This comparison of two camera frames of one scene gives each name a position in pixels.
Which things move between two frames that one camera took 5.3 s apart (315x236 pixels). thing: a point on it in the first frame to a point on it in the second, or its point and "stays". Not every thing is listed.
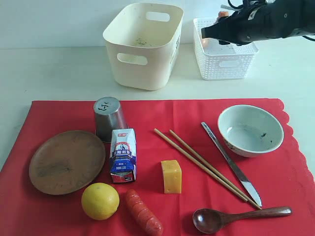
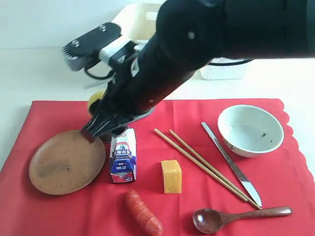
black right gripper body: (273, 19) to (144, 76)
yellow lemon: (100, 201) to (95, 96)
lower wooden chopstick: (196, 162) stays
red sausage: (149, 222) stays
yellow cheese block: (173, 176) stays
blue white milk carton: (123, 163) stays
